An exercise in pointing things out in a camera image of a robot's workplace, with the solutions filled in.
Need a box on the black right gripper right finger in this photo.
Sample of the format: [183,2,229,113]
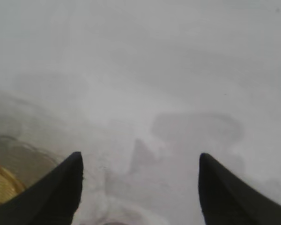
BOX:
[197,152,281,225]

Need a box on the yellow woven wicker basket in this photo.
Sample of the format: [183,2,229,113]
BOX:
[0,134,64,209]

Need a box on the pink peach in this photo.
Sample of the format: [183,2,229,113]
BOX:
[78,201,170,225]

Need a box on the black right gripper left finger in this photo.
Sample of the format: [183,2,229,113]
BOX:
[0,151,84,225]

